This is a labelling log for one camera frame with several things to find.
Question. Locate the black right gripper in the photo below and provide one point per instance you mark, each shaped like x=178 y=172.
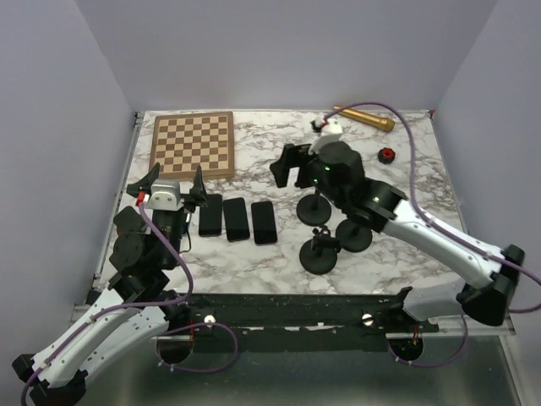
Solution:
x=292 y=156

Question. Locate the gold cylinder tube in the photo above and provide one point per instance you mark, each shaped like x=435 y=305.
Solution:
x=381 y=123

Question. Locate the black phone stand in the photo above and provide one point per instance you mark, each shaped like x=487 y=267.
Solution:
x=314 y=209
x=353 y=237
x=318 y=255

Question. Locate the black mounting rail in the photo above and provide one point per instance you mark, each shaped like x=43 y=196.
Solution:
x=275 y=323

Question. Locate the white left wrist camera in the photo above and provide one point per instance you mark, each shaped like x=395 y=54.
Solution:
x=162 y=195

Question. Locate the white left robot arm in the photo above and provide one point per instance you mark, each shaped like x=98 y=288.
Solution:
x=134 y=306

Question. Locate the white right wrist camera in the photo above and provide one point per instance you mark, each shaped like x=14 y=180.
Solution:
x=326 y=131

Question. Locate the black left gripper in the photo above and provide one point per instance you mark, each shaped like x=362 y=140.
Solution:
x=199 y=192

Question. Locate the wooden chessboard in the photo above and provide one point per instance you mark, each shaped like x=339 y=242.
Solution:
x=183 y=143

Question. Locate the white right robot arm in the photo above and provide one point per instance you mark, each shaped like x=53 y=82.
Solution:
x=488 y=274

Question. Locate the small black dark mount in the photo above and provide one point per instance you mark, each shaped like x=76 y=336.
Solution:
x=128 y=220

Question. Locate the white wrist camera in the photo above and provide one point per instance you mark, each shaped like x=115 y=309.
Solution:
x=162 y=195
x=326 y=131

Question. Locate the black phone red case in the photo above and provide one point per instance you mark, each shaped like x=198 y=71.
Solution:
x=264 y=224

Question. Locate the black red knob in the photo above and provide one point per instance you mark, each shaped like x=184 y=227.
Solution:
x=386 y=155

